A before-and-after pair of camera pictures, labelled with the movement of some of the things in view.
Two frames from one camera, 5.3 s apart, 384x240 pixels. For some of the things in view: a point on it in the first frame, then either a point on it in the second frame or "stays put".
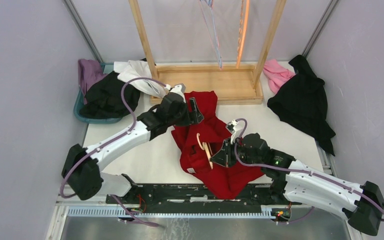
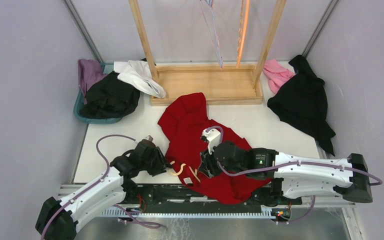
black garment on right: (301, 103) stays put
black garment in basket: (103, 98) stays put
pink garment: (276, 75) stays put
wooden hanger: (205, 147) -> (182, 165)
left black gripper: (195, 117) -> (161, 163)
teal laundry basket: (107, 67) stays put
